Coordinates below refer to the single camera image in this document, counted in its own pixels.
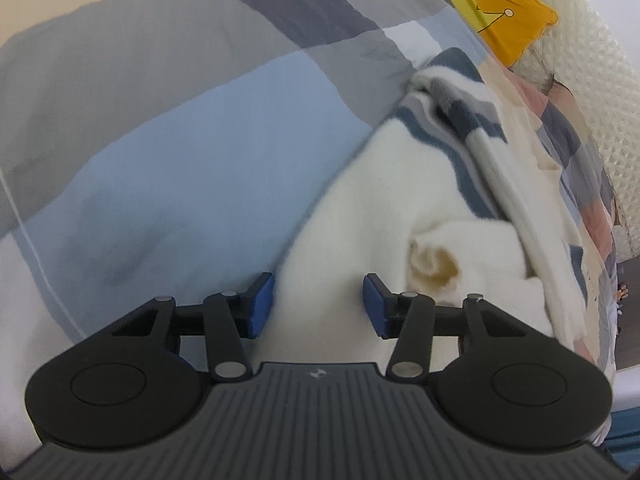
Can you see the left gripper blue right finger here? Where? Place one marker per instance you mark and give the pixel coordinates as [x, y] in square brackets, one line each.
[409, 319]

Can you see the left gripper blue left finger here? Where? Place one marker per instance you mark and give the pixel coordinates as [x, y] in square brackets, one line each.
[229, 317]

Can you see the white striped fleece sweater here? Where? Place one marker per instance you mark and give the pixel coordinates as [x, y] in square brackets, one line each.
[448, 197]

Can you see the patchwork plaid bed quilt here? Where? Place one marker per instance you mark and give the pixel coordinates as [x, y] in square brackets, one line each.
[178, 147]

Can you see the yellow crown cushion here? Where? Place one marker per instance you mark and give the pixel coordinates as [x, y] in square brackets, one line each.
[509, 27]

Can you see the cream quilted headboard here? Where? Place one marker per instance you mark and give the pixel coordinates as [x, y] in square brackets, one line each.
[580, 52]

